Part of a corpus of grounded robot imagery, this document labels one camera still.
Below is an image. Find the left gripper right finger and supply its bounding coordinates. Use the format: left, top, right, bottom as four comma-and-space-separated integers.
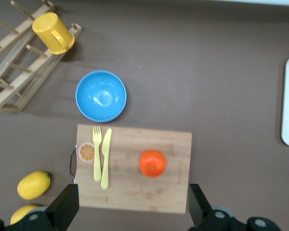
187, 183, 281, 231

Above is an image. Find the blue bowl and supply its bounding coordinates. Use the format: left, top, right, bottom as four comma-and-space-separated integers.
75, 70, 128, 123

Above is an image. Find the yellow plastic mug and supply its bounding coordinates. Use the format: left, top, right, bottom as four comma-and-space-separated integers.
31, 12, 76, 55

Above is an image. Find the yellow lemon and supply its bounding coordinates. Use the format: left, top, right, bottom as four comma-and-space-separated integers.
16, 171, 52, 200
10, 204, 43, 226

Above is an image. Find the yellow plastic fork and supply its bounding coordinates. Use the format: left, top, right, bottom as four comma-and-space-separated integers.
92, 125, 103, 182

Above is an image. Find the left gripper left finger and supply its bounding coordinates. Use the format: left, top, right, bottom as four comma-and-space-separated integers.
0, 184, 79, 231

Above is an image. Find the orange fruit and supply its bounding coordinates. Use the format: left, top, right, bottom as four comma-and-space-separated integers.
139, 149, 168, 178

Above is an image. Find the yellow plastic knife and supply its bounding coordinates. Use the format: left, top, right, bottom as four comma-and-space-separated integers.
101, 128, 113, 190

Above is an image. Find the wooden cutting board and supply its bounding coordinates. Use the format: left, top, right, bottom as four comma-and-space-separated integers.
69, 124, 193, 214

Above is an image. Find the wooden peg drying rack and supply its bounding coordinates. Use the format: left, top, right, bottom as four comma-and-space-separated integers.
0, 0, 82, 113

